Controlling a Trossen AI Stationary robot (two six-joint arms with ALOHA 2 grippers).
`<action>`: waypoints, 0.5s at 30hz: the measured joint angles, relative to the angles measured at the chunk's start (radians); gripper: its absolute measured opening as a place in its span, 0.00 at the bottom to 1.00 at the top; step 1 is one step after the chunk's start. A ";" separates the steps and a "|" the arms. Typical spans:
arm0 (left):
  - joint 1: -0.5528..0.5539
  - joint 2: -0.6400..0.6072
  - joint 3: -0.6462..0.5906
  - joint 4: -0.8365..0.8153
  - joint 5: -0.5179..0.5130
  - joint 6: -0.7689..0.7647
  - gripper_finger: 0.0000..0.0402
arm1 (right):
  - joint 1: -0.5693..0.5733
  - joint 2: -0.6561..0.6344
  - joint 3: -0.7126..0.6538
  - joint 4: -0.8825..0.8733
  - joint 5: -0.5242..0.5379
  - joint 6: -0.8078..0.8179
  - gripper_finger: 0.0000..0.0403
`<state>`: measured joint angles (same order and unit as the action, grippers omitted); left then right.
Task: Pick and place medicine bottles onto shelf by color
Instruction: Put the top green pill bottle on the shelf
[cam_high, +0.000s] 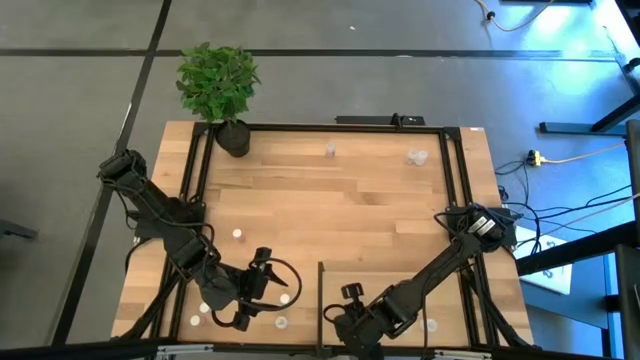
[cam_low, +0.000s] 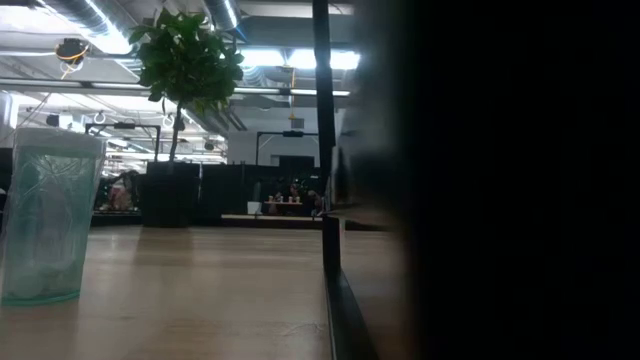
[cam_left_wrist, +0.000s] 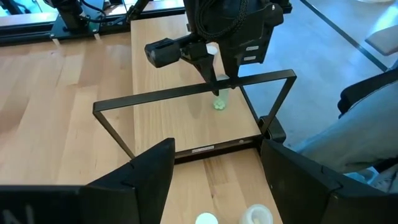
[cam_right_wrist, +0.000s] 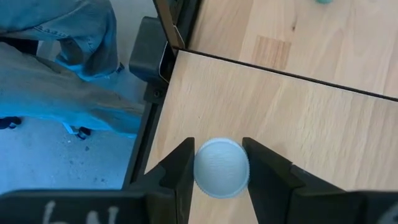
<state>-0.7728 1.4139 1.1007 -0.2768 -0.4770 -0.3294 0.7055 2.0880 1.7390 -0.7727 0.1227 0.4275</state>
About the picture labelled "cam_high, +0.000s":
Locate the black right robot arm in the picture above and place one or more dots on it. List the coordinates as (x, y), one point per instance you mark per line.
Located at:
(440, 265)

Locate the white paper with blue print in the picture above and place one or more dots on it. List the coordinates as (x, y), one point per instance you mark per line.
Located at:
(555, 272)

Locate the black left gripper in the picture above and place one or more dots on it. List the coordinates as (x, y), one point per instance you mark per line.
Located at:
(252, 287)

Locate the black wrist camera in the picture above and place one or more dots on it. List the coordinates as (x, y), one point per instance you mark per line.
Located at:
(262, 253)
(352, 290)

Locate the black bar device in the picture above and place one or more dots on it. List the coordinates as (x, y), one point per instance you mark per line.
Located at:
(370, 120)

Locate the clear cup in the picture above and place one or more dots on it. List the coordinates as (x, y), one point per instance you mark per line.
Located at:
(281, 322)

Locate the black desk beam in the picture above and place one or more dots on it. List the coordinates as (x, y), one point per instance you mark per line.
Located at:
(590, 245)

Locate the dark chair base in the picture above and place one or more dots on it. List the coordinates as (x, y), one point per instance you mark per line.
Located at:
(15, 230)

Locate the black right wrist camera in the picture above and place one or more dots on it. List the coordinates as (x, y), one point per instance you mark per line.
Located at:
(352, 290)

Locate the green artificial plant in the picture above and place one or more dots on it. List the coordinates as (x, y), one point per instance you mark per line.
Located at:
(217, 82)

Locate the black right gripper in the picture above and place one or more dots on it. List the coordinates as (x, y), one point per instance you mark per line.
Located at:
(360, 330)

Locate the yellow power plug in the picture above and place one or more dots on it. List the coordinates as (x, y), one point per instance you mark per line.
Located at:
(536, 159)

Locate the black aluminium table frame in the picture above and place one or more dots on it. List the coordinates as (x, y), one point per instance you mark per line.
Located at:
(300, 128)

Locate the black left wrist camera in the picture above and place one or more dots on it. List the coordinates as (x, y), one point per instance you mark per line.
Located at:
(262, 253)

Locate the black plant pot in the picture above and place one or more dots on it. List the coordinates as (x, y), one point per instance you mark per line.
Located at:
(233, 142)

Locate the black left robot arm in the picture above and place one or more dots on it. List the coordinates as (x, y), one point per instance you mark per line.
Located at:
(160, 210)

